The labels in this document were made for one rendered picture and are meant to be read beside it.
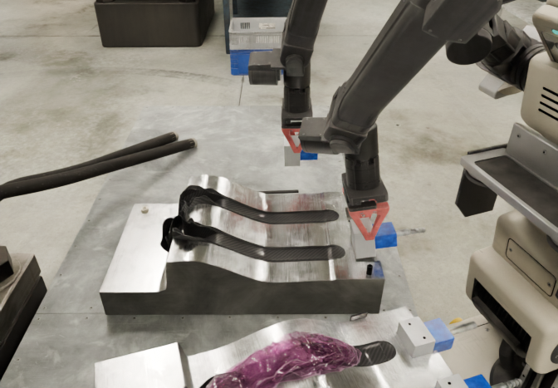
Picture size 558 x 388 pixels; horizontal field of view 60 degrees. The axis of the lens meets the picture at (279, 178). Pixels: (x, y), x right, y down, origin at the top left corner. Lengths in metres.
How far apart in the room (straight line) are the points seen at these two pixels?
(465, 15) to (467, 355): 1.30
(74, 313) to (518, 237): 0.85
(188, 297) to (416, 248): 1.58
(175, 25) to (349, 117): 4.09
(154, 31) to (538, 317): 4.21
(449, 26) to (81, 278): 0.84
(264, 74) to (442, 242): 1.58
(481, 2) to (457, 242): 2.06
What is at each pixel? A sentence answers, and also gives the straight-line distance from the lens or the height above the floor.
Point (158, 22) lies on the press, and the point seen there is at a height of 0.24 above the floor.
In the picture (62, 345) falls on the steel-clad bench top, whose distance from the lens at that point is 0.95.
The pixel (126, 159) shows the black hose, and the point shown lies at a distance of 1.24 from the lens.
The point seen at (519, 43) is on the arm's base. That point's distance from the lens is 1.00.
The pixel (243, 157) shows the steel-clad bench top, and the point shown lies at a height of 0.80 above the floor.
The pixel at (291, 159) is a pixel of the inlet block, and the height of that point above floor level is 0.93.
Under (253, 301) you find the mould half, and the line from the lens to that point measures 0.89.
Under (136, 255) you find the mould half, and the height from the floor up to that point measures 0.86.
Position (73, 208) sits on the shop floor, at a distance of 2.68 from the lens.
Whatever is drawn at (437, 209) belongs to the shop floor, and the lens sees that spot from 2.59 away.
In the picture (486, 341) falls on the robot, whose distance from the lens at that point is 1.66.
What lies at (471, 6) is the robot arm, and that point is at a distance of 0.41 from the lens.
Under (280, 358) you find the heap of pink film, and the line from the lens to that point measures 0.72.
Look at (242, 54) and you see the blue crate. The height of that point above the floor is 0.18.
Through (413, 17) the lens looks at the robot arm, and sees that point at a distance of 0.47.
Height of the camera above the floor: 1.50
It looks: 34 degrees down
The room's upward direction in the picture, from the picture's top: straight up
